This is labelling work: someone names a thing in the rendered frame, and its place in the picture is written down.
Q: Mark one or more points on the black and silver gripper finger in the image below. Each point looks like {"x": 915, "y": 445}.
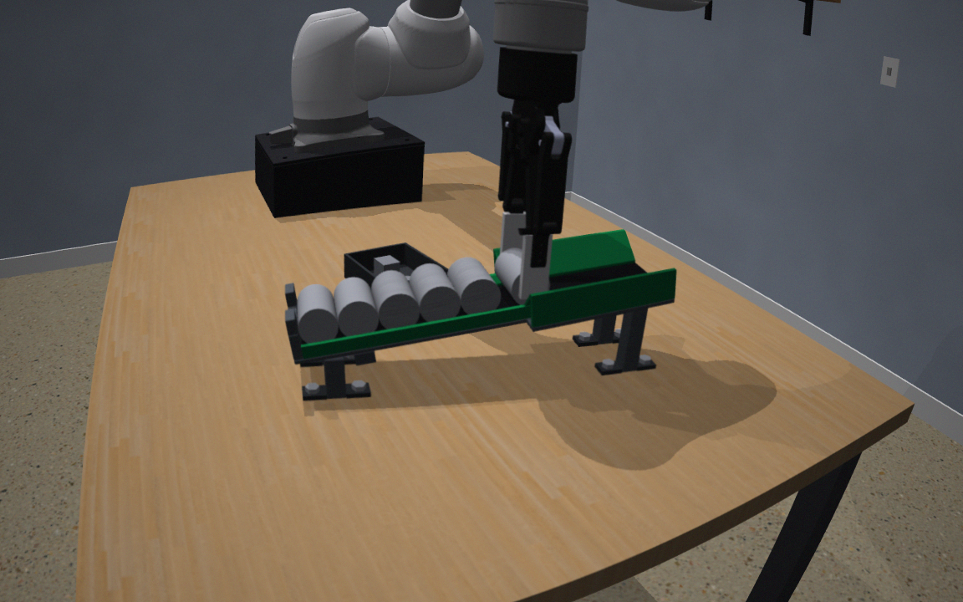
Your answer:
{"x": 544, "y": 208}
{"x": 512, "y": 171}

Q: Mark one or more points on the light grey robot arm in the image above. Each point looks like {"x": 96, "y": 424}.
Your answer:
{"x": 340, "y": 62}

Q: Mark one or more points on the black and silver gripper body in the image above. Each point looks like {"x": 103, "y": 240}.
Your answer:
{"x": 538, "y": 82}

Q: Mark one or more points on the grey cylinder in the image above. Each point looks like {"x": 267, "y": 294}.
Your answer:
{"x": 477, "y": 290}
{"x": 394, "y": 300}
{"x": 508, "y": 268}
{"x": 317, "y": 318}
{"x": 355, "y": 307}
{"x": 434, "y": 292}

